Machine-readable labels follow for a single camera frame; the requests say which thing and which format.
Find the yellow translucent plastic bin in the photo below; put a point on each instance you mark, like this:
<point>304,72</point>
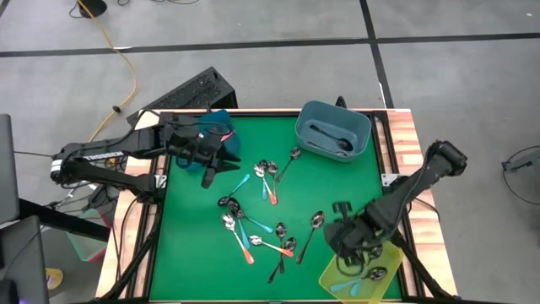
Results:
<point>379,291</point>

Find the blue rectangular plastic bin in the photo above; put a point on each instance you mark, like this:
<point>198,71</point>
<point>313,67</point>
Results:
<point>223,120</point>

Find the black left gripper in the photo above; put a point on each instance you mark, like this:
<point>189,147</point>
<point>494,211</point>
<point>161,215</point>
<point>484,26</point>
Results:
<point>190,141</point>

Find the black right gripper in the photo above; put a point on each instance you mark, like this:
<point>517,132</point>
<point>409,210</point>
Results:
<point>367,230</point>

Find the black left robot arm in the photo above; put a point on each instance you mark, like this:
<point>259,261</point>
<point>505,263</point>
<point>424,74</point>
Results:
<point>126,143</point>

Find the white corner bracket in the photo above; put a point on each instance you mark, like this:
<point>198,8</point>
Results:
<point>389,178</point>
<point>160,181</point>

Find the black frame strut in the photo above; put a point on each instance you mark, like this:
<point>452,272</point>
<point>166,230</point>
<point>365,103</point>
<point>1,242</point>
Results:
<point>415,270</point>
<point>135,258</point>

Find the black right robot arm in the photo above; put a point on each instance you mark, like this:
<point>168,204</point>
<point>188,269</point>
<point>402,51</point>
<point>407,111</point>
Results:
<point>422,181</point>

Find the black round stand base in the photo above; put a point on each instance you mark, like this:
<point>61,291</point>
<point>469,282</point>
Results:
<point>90,6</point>

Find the black bar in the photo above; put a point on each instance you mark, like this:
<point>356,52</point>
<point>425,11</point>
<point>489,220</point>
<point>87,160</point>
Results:
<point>63,219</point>

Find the black computer case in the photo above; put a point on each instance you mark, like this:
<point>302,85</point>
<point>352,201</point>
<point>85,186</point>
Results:
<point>190,93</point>

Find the grey monitor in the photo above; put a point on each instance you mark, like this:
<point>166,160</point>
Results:
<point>6,169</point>

